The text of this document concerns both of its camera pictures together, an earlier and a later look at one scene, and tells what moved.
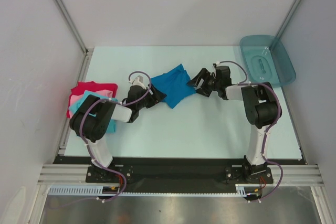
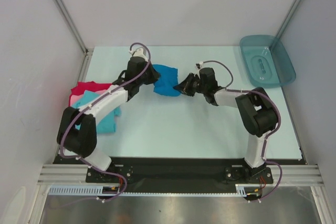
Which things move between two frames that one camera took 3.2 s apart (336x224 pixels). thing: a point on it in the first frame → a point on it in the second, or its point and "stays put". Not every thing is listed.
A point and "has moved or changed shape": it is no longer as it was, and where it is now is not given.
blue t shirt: [174, 84] has moved or changed shape
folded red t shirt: [82, 86] stays put
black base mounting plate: [180, 175] stays put
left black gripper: [155, 97] → [154, 75]
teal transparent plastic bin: [265, 59] stays put
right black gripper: [208, 83] → [193, 84]
